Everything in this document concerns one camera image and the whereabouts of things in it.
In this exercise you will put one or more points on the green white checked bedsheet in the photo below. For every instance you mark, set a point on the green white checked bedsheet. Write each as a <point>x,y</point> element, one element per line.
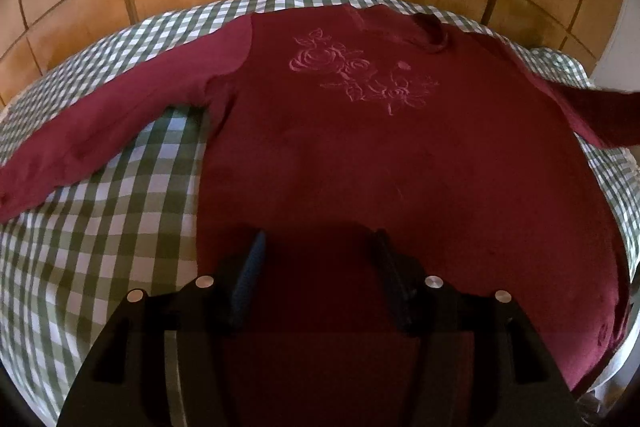
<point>125,232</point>

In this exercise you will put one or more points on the maroon embroidered sweater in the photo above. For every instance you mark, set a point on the maroon embroidered sweater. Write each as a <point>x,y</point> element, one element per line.
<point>325,157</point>

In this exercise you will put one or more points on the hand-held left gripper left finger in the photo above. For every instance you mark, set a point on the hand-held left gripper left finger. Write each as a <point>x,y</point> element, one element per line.
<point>250,268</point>

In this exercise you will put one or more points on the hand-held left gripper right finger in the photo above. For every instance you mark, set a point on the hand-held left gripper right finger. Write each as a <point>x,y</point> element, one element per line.
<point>394,278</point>

